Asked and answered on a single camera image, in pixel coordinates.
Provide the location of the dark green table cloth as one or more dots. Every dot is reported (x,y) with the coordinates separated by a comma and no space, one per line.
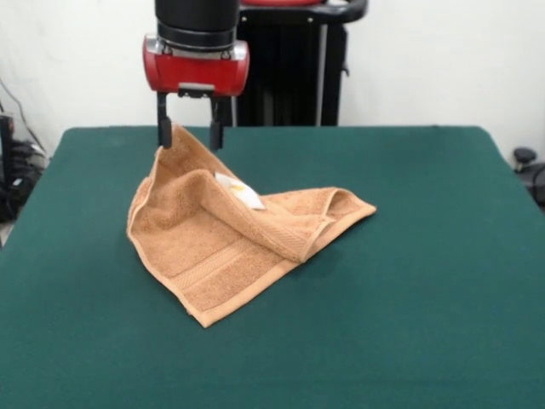
(383,319)

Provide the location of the tan terry towel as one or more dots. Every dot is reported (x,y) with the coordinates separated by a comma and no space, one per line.
(213,264)

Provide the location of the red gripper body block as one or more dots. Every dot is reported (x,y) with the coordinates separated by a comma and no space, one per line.
(196,74)

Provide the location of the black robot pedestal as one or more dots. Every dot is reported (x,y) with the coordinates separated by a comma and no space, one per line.
(294,64)

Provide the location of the black box with red light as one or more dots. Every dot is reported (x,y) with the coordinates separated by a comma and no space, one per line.
(7,149)

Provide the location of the gray stand base black knob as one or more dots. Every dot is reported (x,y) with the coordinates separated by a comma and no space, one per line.
(525,155)

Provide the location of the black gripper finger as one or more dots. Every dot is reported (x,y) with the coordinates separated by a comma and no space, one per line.
(216,134)
(164,134)

